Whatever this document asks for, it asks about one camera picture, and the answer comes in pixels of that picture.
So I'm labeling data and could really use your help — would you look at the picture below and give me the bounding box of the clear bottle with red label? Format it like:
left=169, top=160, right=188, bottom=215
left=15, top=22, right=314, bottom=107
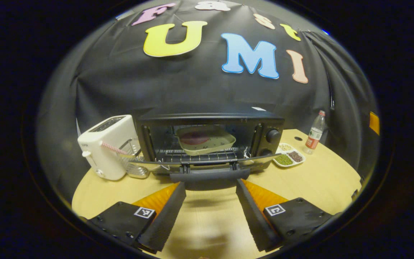
left=304, top=110, right=326, bottom=155

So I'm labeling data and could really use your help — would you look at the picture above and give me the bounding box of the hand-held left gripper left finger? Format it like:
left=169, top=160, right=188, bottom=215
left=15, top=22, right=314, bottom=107
left=85, top=182, right=187, bottom=252

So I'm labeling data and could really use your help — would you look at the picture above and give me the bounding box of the pink striped straw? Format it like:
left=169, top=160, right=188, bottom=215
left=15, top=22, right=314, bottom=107
left=101, top=141, right=135, bottom=157

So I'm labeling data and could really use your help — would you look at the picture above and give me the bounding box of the cream rectangular tray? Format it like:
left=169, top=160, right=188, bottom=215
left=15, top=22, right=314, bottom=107
left=176, top=125, right=236, bottom=156

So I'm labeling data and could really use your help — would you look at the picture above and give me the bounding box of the white divided dish of beans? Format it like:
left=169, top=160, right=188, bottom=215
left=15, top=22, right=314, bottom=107
left=272, top=143, right=305, bottom=168

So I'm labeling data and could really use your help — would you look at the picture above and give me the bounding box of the black electric oven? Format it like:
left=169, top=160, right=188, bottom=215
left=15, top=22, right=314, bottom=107
left=130, top=106, right=285, bottom=191

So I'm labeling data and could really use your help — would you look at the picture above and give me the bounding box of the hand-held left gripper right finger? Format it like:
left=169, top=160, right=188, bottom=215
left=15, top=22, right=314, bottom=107
left=236, top=179, right=333, bottom=252

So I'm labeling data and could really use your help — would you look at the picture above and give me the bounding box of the white toaster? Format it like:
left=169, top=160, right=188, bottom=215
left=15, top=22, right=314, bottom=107
left=78, top=115, right=141, bottom=181

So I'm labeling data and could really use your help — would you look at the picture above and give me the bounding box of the black backdrop cloth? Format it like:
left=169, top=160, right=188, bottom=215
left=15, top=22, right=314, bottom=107
left=36, top=0, right=380, bottom=195

